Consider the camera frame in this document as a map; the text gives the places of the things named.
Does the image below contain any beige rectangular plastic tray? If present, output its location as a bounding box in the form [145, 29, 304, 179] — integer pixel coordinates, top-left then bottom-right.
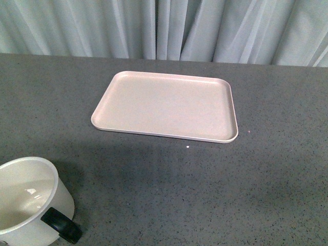
[91, 71, 238, 143]

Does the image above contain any pale grey-green curtain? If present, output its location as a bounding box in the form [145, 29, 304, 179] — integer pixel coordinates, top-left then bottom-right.
[1, 1, 327, 67]

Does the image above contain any white smiley mug black handle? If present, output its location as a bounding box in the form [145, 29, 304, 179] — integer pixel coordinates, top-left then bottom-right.
[1, 157, 83, 245]

